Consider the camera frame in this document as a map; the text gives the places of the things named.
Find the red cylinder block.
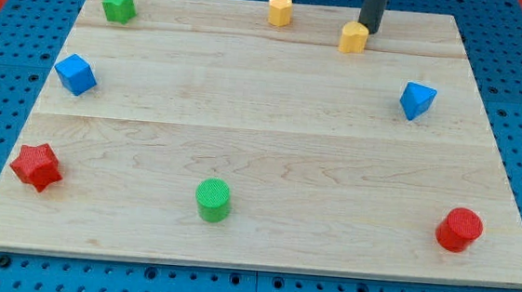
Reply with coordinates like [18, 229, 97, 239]
[435, 207, 484, 253]

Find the red star block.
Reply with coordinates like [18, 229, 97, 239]
[9, 143, 62, 192]

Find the green star block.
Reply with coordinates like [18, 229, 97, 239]
[101, 0, 136, 24]

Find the yellow hexagon block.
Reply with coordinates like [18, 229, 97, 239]
[267, 0, 293, 27]

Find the blue triangle block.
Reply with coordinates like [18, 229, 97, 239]
[400, 82, 437, 121]

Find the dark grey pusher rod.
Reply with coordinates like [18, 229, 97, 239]
[357, 0, 388, 34]

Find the green cylinder block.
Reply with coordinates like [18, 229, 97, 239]
[195, 178, 231, 223]

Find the light wooden board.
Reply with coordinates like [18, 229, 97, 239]
[0, 0, 522, 288]

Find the yellow heart block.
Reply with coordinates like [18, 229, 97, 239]
[338, 20, 369, 54]

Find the blue cube block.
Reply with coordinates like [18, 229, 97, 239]
[54, 54, 97, 96]

